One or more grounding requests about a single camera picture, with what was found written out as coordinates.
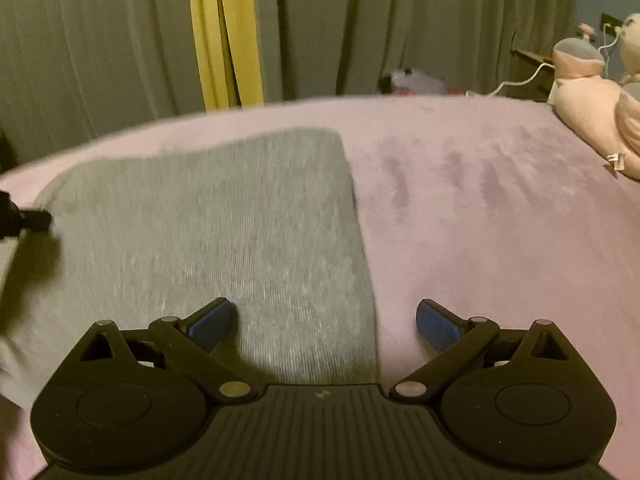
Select white cable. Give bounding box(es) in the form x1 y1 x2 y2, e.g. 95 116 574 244
466 24 622 100

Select white plush toy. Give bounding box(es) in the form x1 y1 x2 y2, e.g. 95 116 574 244
616 11 640 87

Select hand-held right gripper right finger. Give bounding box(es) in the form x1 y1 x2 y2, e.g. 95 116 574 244
390 298 571 402

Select black and white item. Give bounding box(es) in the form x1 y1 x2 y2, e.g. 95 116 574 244
379 68 447 97

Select pink bed sheet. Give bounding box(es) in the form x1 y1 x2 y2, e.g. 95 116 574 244
0 92 640 480

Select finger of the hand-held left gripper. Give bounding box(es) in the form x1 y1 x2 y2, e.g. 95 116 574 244
0 190 54 241

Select grey sweatpants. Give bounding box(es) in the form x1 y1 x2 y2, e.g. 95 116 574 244
0 127 382 412

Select grey-green curtain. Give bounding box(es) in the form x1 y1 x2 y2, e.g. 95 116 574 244
0 0 207 171
255 0 577 101

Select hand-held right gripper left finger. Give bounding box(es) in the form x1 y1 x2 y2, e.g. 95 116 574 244
79 296 253 402

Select yellow curtain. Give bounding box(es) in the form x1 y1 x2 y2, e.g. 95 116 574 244
185 0 265 112

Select grey and pink plush toy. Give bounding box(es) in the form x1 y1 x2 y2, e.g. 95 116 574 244
552 24 607 79

